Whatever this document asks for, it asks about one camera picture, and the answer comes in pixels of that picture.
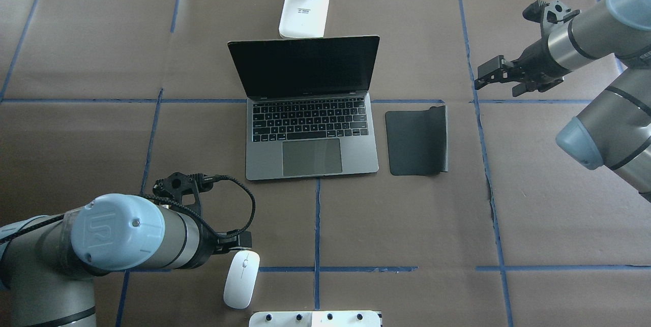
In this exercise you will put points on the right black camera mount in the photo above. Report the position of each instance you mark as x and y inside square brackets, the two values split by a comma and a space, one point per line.
[549, 15]

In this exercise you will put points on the grey laptop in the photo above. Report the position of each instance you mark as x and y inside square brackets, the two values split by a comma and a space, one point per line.
[308, 106]

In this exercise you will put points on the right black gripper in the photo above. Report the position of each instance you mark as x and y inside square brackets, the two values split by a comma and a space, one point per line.
[538, 64]

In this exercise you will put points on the black mouse pad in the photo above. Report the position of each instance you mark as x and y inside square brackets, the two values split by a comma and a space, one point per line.
[418, 141]

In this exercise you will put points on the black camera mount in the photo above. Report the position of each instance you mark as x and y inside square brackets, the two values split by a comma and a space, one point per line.
[549, 15]
[175, 186]

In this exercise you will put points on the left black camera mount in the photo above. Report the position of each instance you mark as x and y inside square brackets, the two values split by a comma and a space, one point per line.
[175, 186]

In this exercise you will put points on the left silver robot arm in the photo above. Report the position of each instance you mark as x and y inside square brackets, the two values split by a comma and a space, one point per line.
[50, 263]

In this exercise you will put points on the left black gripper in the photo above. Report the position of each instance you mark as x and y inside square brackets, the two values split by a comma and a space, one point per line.
[207, 249]

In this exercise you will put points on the white desk lamp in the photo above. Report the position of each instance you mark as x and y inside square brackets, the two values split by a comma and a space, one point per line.
[303, 18]

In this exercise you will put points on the white computer mouse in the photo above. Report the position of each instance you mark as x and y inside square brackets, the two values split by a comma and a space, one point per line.
[241, 279]

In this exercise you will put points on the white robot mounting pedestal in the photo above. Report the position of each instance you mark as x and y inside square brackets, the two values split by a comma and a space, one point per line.
[354, 317]

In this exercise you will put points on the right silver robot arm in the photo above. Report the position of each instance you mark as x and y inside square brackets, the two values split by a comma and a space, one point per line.
[611, 131]

